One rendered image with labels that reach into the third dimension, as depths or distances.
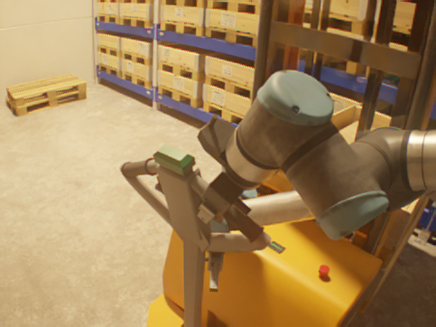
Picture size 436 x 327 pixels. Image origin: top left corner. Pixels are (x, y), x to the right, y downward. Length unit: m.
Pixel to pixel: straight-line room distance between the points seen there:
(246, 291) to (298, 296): 0.21
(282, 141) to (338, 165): 0.07
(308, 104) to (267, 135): 0.06
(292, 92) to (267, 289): 0.92
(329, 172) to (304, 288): 0.82
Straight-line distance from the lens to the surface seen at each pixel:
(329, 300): 1.16
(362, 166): 0.42
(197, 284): 0.97
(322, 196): 0.40
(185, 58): 4.27
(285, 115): 0.40
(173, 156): 0.66
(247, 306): 1.32
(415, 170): 0.49
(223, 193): 0.54
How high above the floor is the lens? 1.73
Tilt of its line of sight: 29 degrees down
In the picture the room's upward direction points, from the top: 4 degrees clockwise
